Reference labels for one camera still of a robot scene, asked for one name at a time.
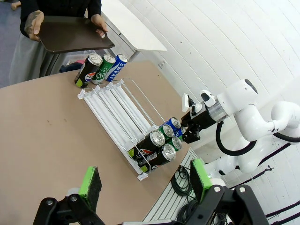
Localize person's left hand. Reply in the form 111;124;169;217
90;13;109;38

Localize black cable hose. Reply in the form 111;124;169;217
215;120;300;157

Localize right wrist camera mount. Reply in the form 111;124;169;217
181;93;202;115

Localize blue Pocari Sweat can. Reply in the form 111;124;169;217
173;126;188;139
104;53;128;82
163;117;181;129

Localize person in black cardigan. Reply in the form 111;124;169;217
8;0;103;85

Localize clear acrylic can rack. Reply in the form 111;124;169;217
77;77;174;181

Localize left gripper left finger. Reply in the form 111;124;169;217
32;165;104;225

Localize black Pepsi can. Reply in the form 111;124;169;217
135;143;177;174
74;53;103;89
127;129;166;158

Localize green Chilsung can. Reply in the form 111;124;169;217
157;123;174;141
91;53;116;85
171;135;183;152

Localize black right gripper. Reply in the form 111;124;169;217
180;106;216;144

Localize person's left forearm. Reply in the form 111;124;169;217
85;0;103;18

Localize person's right hand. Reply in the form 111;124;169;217
24;10;45;42

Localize person's right forearm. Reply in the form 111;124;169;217
20;0;44;17

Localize white table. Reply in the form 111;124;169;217
98;0;167;63

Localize black floor cables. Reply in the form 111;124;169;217
171;165;202;225

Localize dark brown serving tray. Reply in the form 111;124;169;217
37;15;115;55

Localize grey slotted rail panel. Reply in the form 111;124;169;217
142;147;204;222

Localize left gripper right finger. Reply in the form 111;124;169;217
185;158;270;225

